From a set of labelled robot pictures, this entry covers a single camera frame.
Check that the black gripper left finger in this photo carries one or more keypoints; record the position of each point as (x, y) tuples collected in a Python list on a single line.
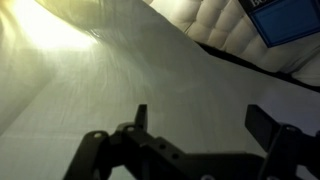
[(93, 153)]

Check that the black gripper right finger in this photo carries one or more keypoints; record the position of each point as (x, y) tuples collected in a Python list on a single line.
[(290, 153)]

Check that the black book with blue cover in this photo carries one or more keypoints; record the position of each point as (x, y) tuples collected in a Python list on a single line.
[(286, 23)]

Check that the cream tufted mattress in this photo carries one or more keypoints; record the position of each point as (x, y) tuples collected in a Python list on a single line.
[(213, 23)]

